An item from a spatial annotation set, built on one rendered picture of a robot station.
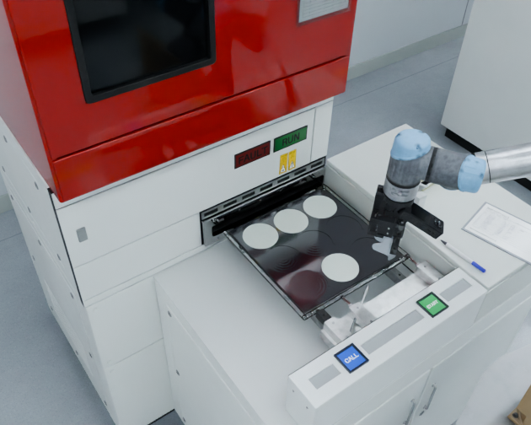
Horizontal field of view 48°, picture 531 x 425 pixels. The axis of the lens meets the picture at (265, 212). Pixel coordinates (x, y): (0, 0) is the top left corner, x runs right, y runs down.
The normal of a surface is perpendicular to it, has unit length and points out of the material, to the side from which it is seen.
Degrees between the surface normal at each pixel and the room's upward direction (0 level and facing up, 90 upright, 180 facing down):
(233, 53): 90
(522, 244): 0
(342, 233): 0
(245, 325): 0
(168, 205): 90
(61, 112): 90
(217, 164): 90
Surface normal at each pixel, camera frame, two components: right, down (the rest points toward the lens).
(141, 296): 0.58, 0.57
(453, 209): 0.03, -0.73
